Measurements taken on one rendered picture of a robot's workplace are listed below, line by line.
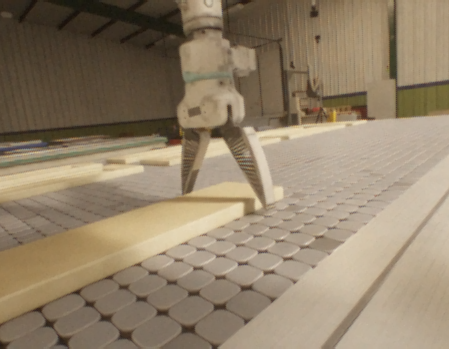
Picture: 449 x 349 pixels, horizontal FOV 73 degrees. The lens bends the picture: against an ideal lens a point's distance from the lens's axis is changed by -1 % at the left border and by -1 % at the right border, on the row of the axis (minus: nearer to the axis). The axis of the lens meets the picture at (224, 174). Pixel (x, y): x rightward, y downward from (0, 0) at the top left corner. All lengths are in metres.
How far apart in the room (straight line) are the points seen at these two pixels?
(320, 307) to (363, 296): 0.03
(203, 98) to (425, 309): 0.33
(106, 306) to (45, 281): 0.06
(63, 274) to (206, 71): 0.29
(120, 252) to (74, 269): 0.04
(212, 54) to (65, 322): 0.34
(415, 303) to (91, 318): 0.22
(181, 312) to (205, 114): 0.27
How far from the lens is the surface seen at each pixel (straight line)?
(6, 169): 4.05
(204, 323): 0.23
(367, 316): 0.23
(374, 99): 10.04
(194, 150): 0.49
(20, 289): 0.30
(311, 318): 0.22
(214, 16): 0.46
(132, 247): 0.33
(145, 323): 0.24
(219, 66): 0.44
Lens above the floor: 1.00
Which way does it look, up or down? 10 degrees down
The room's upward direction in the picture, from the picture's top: 6 degrees counter-clockwise
